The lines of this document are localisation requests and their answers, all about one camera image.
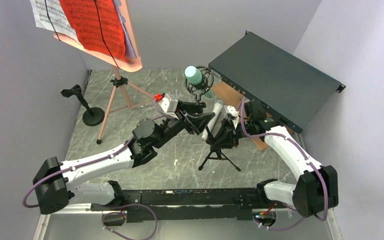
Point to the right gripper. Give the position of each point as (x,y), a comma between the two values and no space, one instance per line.
(225,140)

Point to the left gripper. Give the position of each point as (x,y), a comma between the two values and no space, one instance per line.
(198,121)

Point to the black tripod mic stand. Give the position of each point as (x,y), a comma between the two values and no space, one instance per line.
(216,154)

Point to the white handheld microphone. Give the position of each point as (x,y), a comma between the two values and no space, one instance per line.
(216,110)

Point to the green condenser microphone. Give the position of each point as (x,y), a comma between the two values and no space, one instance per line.
(199,81)

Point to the black round-base mic stand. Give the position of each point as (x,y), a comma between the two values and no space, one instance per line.
(92,116)

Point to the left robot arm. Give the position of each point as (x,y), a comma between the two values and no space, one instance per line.
(58,184)

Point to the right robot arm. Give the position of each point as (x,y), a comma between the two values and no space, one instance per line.
(316,188)

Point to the wooden board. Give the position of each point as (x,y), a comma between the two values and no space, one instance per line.
(228,94)

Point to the pink music stand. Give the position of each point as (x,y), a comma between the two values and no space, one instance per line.
(132,65)

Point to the dark rack audio unit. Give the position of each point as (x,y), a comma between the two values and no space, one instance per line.
(290,89)

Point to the red sheet music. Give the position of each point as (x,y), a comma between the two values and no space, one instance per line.
(97,26)

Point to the white sheet music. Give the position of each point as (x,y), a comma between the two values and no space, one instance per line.
(49,15)

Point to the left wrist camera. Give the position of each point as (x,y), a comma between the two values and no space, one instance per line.
(165,105)

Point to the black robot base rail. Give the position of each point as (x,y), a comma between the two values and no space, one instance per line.
(194,204)

